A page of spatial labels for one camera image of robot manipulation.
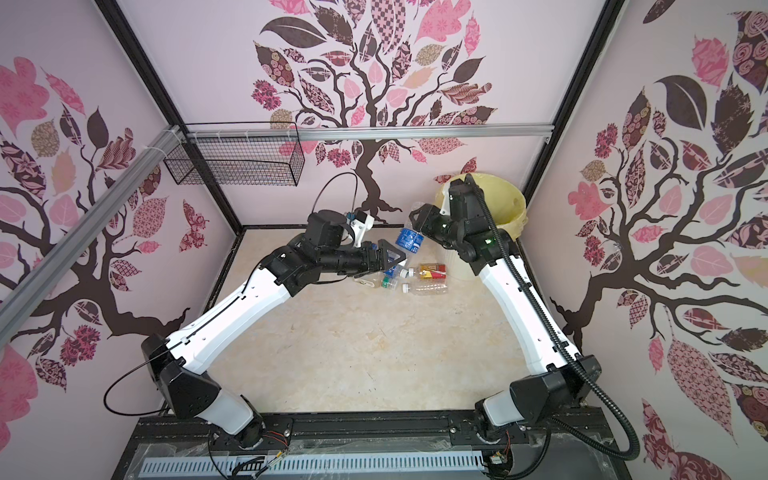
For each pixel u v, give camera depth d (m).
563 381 0.39
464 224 0.52
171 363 0.40
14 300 0.50
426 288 1.00
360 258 0.61
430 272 1.00
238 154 0.95
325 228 0.51
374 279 0.98
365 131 0.94
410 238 0.70
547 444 0.70
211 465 0.70
